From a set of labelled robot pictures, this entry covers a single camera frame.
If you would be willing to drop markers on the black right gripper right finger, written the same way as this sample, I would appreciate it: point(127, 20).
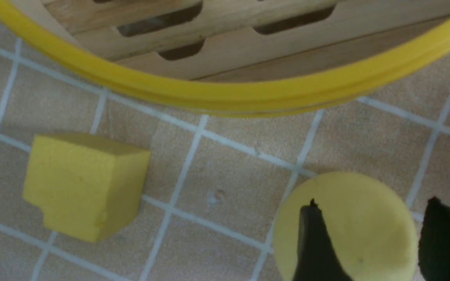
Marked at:
point(434, 244)

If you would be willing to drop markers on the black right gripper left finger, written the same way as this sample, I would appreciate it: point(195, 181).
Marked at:
point(317, 260)

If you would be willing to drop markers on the yellow bun front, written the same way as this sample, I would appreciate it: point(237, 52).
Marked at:
point(371, 228)

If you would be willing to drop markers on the bamboo steamer tray yellow rim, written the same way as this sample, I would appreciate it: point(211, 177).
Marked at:
point(236, 58)

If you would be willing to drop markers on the yellow foam block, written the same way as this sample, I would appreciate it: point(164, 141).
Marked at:
point(86, 186)

